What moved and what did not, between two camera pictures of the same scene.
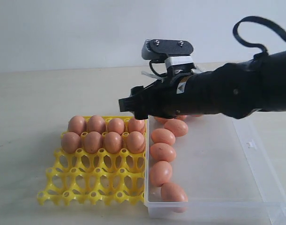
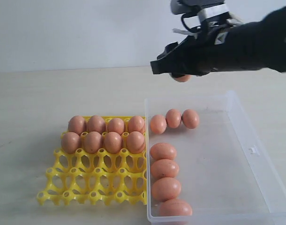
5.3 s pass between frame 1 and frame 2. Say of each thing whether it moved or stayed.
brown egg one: stayed
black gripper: moved
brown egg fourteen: stayed
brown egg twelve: moved
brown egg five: moved
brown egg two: stayed
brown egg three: stayed
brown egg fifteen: moved
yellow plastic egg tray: stayed
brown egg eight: stayed
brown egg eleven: stayed
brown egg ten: moved
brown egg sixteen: stayed
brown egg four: stayed
